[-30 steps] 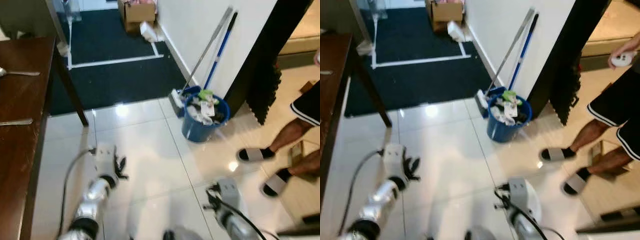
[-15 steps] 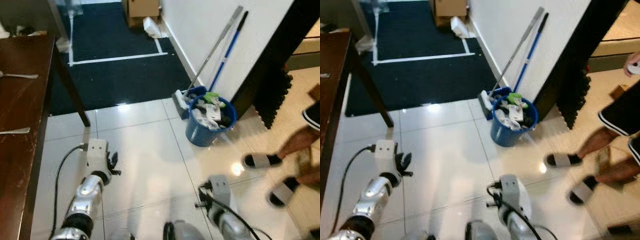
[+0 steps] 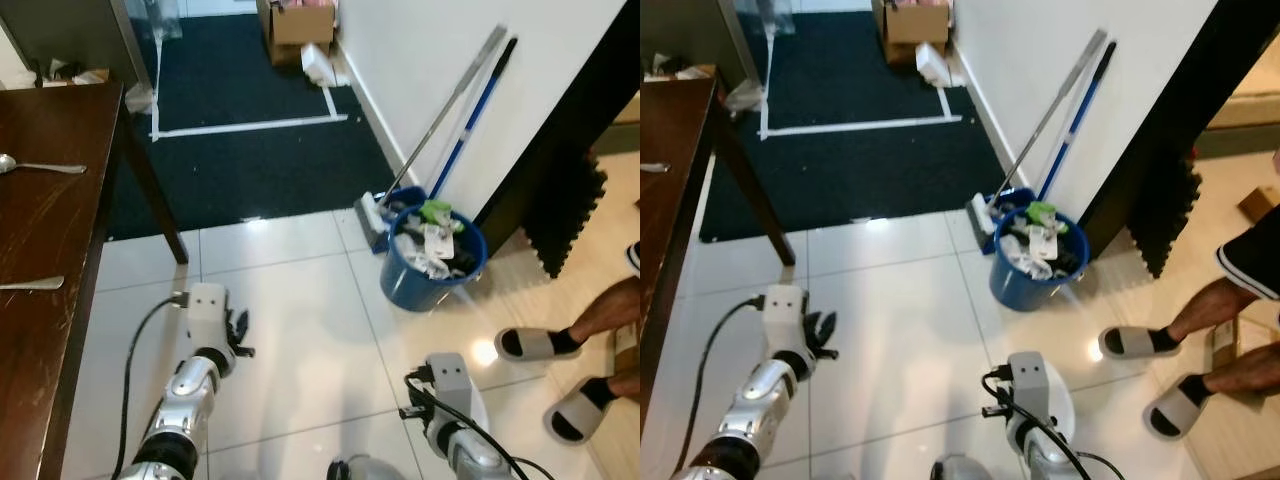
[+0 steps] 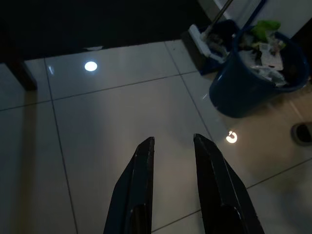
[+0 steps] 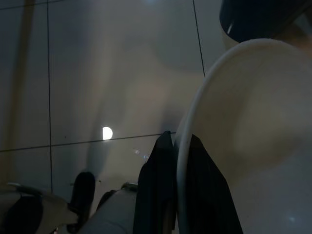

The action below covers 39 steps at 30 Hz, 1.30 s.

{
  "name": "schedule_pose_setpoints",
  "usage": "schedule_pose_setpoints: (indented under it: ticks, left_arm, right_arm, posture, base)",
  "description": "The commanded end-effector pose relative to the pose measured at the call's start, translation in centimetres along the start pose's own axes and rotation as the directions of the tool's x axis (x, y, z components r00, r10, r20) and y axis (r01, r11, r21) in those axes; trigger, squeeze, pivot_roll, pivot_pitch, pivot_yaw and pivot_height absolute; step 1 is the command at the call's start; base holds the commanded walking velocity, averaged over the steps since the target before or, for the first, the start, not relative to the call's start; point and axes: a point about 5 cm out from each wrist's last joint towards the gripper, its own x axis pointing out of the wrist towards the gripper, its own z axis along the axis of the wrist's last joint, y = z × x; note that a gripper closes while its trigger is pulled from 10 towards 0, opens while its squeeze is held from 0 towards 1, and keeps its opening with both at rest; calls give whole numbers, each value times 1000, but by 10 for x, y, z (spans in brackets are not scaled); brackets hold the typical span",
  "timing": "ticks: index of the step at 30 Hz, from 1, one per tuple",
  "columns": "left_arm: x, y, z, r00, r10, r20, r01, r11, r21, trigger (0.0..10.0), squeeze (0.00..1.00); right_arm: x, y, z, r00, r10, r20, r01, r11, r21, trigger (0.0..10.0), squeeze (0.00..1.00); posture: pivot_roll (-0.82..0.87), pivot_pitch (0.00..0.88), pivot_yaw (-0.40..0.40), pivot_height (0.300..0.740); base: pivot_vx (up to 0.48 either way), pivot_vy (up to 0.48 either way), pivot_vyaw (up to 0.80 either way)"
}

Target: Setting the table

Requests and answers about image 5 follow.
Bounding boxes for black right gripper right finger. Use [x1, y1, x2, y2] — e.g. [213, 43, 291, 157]
[187, 134, 244, 234]

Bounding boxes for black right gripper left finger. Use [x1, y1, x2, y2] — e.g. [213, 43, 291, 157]
[133, 131, 178, 234]

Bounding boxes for dark round container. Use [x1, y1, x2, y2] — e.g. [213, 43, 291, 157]
[218, 0, 312, 44]

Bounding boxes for black robot left foot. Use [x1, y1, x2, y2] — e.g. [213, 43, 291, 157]
[66, 171, 97, 234]

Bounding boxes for white round plate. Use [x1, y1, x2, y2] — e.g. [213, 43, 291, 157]
[175, 38, 312, 234]

